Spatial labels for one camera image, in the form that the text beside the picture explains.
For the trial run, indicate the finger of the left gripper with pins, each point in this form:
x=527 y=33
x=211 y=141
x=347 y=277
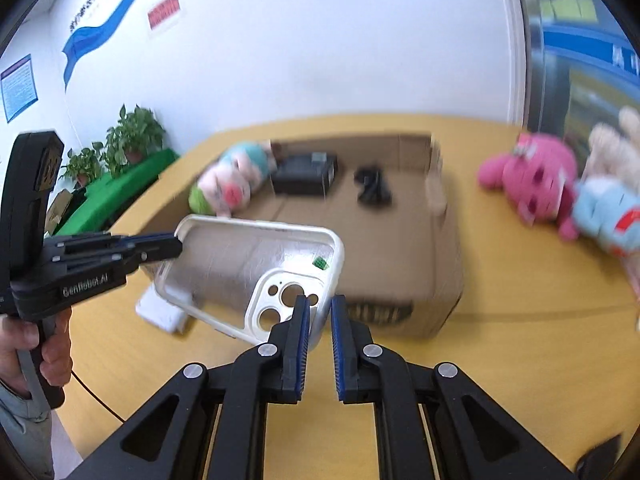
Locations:
x=90 y=253

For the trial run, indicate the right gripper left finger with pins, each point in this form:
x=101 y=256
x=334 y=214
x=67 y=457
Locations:
x=210 y=423

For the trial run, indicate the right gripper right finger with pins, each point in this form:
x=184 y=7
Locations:
x=432 y=422

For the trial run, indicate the white device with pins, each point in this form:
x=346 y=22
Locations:
x=160 y=313

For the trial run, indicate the pig plush teal shirt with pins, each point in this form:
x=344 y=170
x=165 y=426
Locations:
x=228 y=184

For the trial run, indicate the cream clear phone case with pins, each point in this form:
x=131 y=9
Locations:
x=232 y=273

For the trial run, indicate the black product box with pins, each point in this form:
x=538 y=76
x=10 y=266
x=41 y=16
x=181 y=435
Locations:
x=307 y=174

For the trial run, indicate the black sunglasses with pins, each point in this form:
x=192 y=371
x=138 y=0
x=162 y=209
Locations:
x=374 y=189

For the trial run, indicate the left forearm grey sleeve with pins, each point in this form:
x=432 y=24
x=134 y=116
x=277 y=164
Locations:
x=29 y=430

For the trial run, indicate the left hand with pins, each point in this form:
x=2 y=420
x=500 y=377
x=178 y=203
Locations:
x=57 y=364

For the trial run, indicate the green covered side table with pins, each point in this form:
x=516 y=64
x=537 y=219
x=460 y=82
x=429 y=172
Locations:
x=107 y=198

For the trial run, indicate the small potted plant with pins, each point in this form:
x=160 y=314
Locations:
x=85 y=166

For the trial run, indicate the large potted plant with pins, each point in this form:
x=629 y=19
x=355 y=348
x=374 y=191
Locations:
x=137 y=134

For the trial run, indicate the brown cardboard box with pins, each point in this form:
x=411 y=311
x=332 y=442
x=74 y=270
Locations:
x=402 y=269

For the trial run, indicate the blue white plush toy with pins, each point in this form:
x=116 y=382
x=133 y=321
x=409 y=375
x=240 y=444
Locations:
x=607 y=210

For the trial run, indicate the pink plush toy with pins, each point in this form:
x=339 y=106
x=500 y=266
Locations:
x=538 y=177

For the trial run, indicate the beige plush toy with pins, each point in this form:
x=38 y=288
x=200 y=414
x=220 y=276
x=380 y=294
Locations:
x=615 y=152

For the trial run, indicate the blue wall poster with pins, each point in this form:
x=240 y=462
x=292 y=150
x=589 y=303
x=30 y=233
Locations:
x=18 y=89

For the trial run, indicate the red wall sign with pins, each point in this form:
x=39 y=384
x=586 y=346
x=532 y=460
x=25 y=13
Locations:
x=163 y=11

